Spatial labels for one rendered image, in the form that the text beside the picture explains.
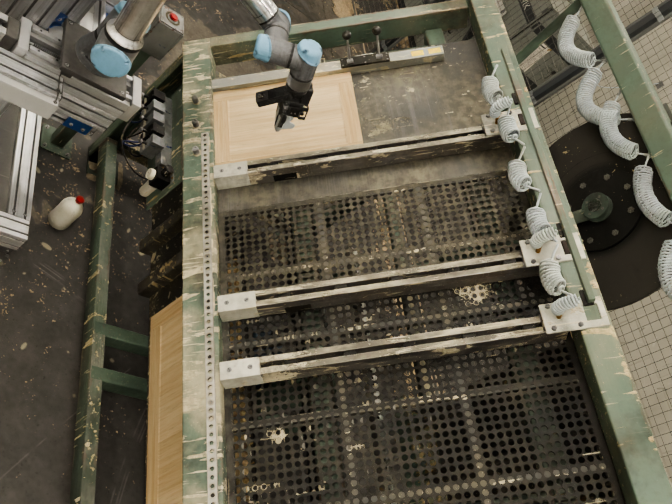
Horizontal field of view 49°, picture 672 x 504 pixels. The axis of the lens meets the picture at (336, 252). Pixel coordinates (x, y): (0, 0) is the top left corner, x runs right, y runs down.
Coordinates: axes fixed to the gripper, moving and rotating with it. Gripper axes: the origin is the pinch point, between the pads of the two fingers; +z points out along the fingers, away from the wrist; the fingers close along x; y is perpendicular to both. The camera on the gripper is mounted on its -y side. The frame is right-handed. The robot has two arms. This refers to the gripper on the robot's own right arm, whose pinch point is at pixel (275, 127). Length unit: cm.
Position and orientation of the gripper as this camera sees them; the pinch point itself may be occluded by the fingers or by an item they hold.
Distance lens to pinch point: 247.1
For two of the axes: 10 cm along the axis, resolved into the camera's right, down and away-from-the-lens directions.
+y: 9.4, 0.7, 3.2
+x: -1.3, -8.3, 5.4
